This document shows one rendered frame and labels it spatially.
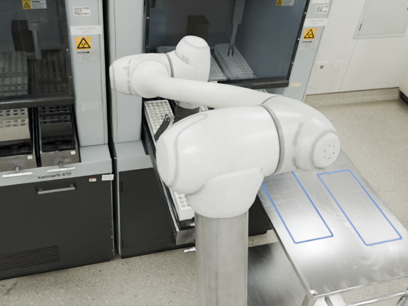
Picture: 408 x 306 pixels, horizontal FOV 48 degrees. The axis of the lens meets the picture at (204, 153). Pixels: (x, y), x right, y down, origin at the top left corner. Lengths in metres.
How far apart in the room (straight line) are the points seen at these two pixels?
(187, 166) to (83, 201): 1.27
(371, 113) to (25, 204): 2.75
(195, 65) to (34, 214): 1.02
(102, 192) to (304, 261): 0.89
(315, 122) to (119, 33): 0.97
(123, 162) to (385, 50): 2.50
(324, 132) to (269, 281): 1.34
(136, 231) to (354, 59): 2.23
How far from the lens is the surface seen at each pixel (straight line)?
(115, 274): 2.36
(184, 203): 1.48
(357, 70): 3.75
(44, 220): 2.02
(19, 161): 1.79
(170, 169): 0.74
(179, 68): 1.28
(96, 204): 1.99
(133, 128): 1.85
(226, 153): 0.73
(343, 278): 1.48
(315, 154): 0.79
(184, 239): 1.52
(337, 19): 3.40
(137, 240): 2.22
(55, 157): 1.78
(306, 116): 0.82
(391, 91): 4.10
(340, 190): 1.74
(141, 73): 1.22
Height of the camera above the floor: 1.95
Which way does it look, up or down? 40 degrees down
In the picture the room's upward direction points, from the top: 8 degrees clockwise
